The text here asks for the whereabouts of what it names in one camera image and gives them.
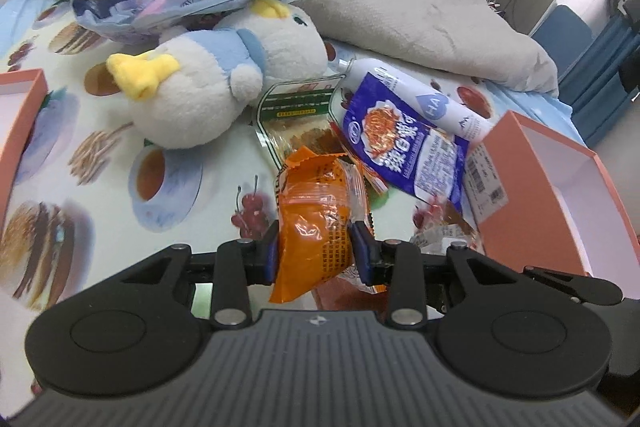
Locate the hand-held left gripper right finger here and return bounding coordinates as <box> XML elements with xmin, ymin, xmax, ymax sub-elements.
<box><xmin>350</xmin><ymin>221</ymin><xmax>521</xmax><ymax>329</ymax></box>

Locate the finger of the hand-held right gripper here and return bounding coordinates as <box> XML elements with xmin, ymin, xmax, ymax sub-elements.
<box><xmin>524</xmin><ymin>264</ymin><xmax>623</xmax><ymax>306</ymax></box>

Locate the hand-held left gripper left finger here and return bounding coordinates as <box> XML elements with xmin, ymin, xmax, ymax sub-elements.
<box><xmin>117</xmin><ymin>219</ymin><xmax>280</xmax><ymax>329</ymax></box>

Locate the silver foil snack packet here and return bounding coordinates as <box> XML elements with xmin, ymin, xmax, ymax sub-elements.
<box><xmin>410</xmin><ymin>222</ymin><xmax>483</xmax><ymax>254</ymax></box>

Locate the pink cardboard box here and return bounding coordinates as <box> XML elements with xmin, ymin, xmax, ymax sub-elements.
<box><xmin>465</xmin><ymin>111</ymin><xmax>640</xmax><ymax>275</ymax></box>

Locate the orange snack packet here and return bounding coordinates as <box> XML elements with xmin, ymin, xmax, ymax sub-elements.
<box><xmin>270</xmin><ymin>146</ymin><xmax>373</xmax><ymax>304</ymax></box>

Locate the blue snack packet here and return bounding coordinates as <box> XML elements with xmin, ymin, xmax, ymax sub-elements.
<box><xmin>342</xmin><ymin>72</ymin><xmax>468</xmax><ymax>212</ymax></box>

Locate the green snack packet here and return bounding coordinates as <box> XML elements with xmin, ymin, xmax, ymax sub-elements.
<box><xmin>255</xmin><ymin>77</ymin><xmax>346</xmax><ymax>170</ymax></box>

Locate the printed bed sheet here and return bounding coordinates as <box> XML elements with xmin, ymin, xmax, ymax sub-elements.
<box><xmin>0</xmin><ymin>0</ymin><xmax>576</xmax><ymax>313</ymax></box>

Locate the white spray bottle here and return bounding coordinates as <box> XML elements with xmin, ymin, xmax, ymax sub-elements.
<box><xmin>327</xmin><ymin>57</ymin><xmax>493</xmax><ymax>142</ymax></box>

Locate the plush duck toy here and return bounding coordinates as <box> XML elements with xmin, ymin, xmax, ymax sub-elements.
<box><xmin>106</xmin><ymin>0</ymin><xmax>328</xmax><ymax>150</ymax></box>

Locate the blue curtain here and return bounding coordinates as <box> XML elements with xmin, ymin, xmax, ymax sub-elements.
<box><xmin>557</xmin><ymin>14</ymin><xmax>640</xmax><ymax>128</ymax></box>

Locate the pink box lid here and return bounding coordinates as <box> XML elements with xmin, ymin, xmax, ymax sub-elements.
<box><xmin>0</xmin><ymin>68</ymin><xmax>48</xmax><ymax>233</ymax></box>

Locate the blue chair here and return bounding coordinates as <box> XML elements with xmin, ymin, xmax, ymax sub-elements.
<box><xmin>530</xmin><ymin>4</ymin><xmax>596</xmax><ymax>58</ymax></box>

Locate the grey duvet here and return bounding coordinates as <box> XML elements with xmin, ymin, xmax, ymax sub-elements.
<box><xmin>17</xmin><ymin>0</ymin><xmax>560</xmax><ymax>96</ymax></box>

